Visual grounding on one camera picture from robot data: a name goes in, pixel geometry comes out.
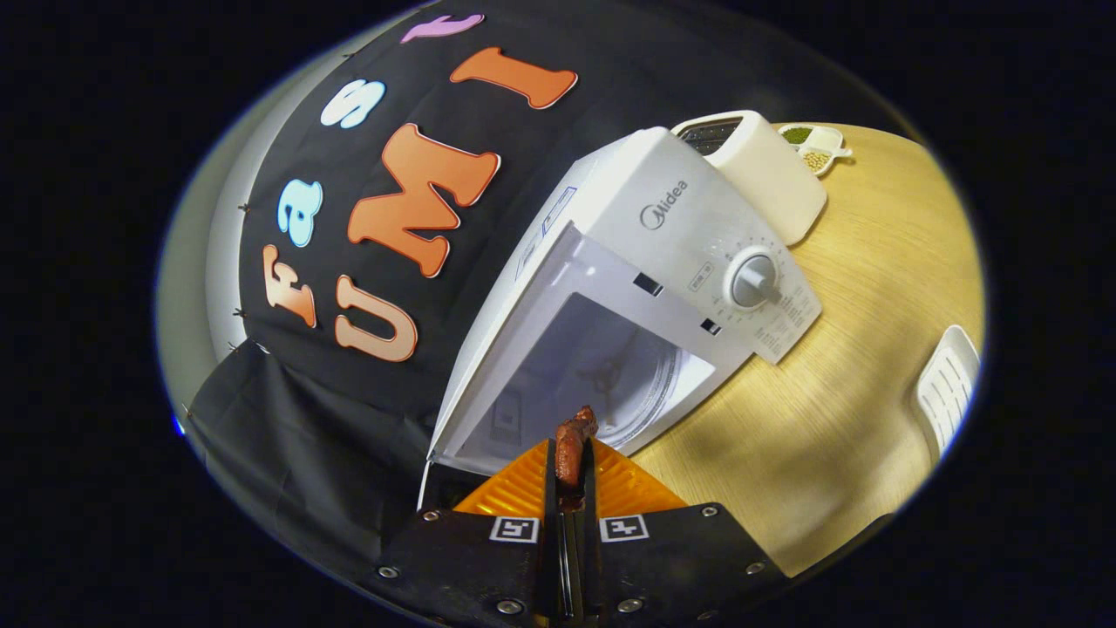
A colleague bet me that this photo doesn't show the white divided bean dish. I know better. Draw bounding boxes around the white divided bean dish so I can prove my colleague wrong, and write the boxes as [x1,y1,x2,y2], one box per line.
[779,123,854,178]

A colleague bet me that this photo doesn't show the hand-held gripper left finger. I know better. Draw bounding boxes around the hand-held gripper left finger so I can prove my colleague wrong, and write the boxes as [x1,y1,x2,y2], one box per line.
[375,439,559,622]

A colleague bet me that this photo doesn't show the white rectangular dish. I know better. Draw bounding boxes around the white rectangular dish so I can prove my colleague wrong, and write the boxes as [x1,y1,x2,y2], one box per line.
[914,325,982,459]

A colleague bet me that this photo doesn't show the cream toaster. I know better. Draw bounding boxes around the cream toaster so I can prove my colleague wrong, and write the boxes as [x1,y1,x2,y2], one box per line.
[671,111,827,247]

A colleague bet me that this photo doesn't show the reddish brown meat piece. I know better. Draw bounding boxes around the reddish brown meat piece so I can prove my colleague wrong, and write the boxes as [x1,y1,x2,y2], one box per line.
[555,406,600,489]

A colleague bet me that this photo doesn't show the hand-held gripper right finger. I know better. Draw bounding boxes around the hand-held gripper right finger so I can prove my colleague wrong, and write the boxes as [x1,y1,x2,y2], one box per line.
[582,439,790,622]

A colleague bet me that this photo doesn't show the white microwave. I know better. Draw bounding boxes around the white microwave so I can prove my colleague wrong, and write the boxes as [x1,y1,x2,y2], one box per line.
[418,128,823,511]

